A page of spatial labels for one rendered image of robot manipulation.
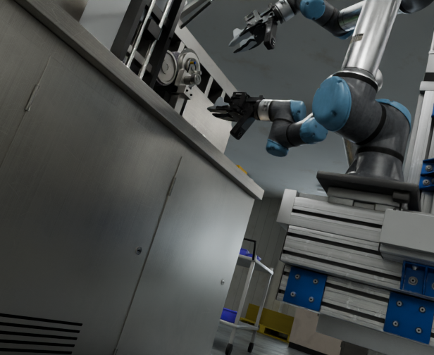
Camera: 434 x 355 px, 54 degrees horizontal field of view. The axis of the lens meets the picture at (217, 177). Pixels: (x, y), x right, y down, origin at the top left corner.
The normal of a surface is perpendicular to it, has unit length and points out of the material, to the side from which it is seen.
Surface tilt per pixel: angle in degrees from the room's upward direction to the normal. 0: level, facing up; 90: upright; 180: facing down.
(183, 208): 90
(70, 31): 90
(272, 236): 90
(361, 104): 98
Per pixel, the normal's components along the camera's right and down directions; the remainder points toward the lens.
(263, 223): -0.42, -0.36
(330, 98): -0.88, -0.25
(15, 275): 0.83, 0.12
